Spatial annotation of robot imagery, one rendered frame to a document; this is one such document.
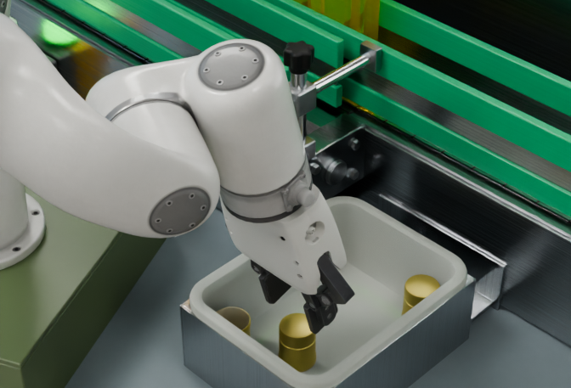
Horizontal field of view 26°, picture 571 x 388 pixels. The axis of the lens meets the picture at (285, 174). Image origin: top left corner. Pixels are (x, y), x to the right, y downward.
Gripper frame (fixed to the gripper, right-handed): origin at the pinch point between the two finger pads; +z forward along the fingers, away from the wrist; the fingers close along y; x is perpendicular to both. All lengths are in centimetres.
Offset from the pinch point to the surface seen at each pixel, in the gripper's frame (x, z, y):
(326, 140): -16.0, 0.7, 11.2
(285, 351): 3.2, 5.0, -0.1
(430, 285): -11.1, 6.7, -5.3
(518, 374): -11.3, 13.4, -15.0
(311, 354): 1.6, 6.1, -1.7
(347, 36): -24.6, -4.8, 15.0
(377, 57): -23.8, -4.9, 10.2
